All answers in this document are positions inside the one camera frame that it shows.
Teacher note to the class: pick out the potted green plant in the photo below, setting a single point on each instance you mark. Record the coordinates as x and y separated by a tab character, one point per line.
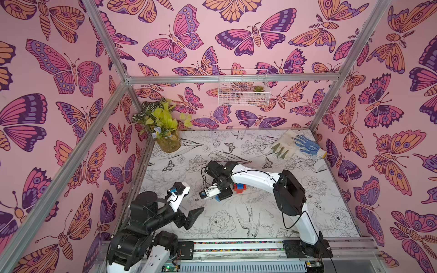
156	119

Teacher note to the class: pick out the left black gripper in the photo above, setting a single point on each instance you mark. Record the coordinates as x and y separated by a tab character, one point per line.
180	220

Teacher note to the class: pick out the blue work glove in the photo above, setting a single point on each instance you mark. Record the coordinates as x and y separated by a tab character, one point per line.
309	147

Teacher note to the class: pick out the long red lego brick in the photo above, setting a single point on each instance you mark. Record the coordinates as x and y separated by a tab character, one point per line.
236	190

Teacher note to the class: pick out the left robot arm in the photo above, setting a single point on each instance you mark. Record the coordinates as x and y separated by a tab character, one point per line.
137	247

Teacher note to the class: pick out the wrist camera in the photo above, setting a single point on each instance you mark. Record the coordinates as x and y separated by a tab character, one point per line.
210	192
177	189

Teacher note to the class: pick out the small succulent in basket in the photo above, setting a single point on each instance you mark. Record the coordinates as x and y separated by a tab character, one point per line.
258	89

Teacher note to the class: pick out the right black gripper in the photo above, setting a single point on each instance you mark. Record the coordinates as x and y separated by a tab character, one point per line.
225	190

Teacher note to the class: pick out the white vented cable duct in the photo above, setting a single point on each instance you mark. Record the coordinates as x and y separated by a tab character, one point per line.
219	267

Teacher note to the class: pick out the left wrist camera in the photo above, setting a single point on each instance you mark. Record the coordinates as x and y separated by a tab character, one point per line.
177	189

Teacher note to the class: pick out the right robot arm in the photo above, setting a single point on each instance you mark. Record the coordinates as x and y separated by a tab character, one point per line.
289	194

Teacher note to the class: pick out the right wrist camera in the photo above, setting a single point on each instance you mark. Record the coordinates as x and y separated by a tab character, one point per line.
210	192

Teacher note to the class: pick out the white wire basket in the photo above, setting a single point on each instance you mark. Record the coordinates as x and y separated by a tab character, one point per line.
237	90

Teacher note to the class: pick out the green beige work glove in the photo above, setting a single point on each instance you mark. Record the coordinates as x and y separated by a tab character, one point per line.
285	147

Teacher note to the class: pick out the aluminium rail with beads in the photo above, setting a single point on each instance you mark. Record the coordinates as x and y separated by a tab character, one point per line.
342	248

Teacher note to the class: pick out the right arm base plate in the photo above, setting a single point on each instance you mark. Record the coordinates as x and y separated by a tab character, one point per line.
300	249

